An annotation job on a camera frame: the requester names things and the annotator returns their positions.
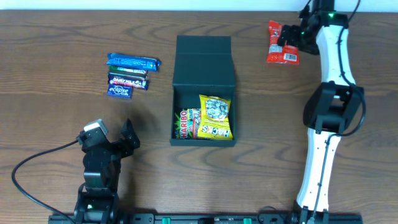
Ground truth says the blue Eclipse mints box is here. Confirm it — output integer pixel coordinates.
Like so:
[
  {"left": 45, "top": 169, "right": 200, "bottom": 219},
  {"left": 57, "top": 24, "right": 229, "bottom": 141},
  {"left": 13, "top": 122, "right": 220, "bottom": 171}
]
[{"left": 106, "top": 84, "right": 132, "bottom": 99}]

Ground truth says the blue wafer snack bar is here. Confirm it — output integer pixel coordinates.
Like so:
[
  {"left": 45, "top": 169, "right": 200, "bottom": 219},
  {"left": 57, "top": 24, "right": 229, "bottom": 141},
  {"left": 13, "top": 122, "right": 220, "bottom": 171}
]
[{"left": 106, "top": 53, "right": 161, "bottom": 72}]

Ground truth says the black Haribo candy bag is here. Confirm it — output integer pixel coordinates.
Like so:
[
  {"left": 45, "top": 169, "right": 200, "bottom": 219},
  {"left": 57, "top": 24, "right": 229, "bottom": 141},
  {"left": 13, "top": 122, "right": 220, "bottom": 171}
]
[{"left": 174, "top": 108, "right": 201, "bottom": 139}]

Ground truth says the red candy bag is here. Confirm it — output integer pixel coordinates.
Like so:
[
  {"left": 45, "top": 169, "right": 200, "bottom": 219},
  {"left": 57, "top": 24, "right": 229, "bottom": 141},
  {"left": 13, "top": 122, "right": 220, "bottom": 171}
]
[{"left": 266, "top": 21, "right": 300, "bottom": 65}]

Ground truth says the Dairy Milk chocolate bar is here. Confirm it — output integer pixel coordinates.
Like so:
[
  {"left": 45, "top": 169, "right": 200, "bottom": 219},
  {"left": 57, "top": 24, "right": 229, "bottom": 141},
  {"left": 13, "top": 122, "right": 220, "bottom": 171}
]
[{"left": 108, "top": 73, "right": 149, "bottom": 90}]

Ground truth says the yellow Hacks candy bag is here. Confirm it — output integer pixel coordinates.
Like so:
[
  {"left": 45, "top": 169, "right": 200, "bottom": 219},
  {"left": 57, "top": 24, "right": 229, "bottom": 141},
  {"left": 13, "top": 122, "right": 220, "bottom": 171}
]
[{"left": 198, "top": 95, "right": 233, "bottom": 141}]

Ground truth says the black mounting rail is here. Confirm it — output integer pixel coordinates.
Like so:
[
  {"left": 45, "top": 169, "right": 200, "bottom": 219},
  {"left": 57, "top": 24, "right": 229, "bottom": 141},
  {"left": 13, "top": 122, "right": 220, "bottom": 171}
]
[{"left": 48, "top": 213, "right": 363, "bottom": 224}]

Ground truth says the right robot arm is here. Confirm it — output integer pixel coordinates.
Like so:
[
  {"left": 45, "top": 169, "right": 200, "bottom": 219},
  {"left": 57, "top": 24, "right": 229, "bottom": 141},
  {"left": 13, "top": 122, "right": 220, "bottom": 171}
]
[{"left": 277, "top": 0, "right": 366, "bottom": 223}]

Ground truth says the dark green box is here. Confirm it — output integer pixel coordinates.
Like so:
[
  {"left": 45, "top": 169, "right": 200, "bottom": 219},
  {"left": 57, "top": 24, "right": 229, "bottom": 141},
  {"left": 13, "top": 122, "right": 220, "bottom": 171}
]
[{"left": 170, "top": 35, "right": 237, "bottom": 147}]

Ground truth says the green chocolate bar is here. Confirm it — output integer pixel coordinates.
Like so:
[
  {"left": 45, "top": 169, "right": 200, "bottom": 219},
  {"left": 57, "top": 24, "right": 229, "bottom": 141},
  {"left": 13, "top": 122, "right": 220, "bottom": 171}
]
[{"left": 109, "top": 65, "right": 148, "bottom": 75}]

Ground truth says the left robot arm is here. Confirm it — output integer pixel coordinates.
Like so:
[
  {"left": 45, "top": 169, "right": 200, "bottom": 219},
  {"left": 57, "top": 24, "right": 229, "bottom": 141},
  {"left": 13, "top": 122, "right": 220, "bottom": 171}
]
[{"left": 74, "top": 119, "right": 140, "bottom": 223}]

